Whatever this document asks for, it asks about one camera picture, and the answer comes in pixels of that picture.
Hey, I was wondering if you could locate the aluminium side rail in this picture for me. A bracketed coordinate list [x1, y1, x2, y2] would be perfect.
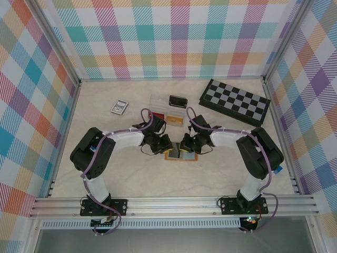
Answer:
[262, 79, 302, 196]
[46, 80, 82, 198]

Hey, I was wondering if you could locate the black card stand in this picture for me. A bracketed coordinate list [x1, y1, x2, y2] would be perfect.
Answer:
[168, 95, 188, 109]

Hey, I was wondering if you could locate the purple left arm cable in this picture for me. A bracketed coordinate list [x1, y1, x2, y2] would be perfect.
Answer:
[81, 108, 156, 236]

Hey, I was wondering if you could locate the aluminium frame post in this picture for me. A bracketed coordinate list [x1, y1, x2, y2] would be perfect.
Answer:
[262, 0, 315, 84]
[27, 0, 82, 87]

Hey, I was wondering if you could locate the slotted grey cable tray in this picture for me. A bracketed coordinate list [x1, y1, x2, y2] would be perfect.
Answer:
[42, 220, 242, 229]

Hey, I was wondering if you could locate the clear acrylic card organizer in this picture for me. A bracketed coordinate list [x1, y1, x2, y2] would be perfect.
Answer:
[148, 95, 188, 129]

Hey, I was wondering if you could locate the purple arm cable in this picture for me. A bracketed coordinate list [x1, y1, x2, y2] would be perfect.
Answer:
[186, 106, 280, 234]
[81, 108, 156, 236]

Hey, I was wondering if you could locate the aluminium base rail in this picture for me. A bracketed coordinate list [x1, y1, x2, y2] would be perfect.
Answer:
[28, 196, 321, 218]

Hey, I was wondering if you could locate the aluminium back rail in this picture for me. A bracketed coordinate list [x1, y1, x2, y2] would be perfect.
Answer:
[78, 77, 265, 83]

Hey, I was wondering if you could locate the blue playing card box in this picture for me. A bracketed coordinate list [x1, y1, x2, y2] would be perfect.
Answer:
[110, 99, 130, 116]

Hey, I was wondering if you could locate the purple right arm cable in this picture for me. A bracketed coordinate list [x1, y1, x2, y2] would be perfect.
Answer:
[186, 106, 280, 234]

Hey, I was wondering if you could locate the folded black grey chessboard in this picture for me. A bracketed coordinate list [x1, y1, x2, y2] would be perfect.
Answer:
[198, 78, 271, 129]

